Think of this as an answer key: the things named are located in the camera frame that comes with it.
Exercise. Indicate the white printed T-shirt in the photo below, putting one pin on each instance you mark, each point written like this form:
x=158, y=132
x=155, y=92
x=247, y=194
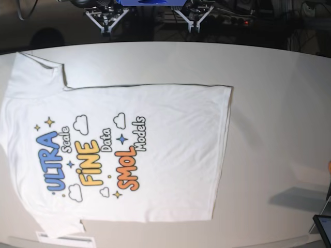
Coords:
x=145, y=153

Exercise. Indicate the white paper label strip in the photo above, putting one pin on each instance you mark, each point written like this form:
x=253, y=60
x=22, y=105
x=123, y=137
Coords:
x=73, y=241

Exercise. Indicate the laptop with dark screen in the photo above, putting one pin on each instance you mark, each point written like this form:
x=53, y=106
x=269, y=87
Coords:
x=321, y=222

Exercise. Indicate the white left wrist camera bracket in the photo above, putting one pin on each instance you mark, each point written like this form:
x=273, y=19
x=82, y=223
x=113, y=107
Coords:
x=195, y=18

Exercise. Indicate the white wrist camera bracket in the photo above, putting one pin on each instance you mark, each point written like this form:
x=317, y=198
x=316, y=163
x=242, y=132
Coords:
x=107, y=21
x=195, y=18

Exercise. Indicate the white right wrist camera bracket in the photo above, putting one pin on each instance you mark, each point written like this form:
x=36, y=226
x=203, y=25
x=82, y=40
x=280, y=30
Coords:
x=107, y=21

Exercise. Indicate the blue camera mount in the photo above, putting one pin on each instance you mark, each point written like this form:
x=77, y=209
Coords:
x=131, y=3

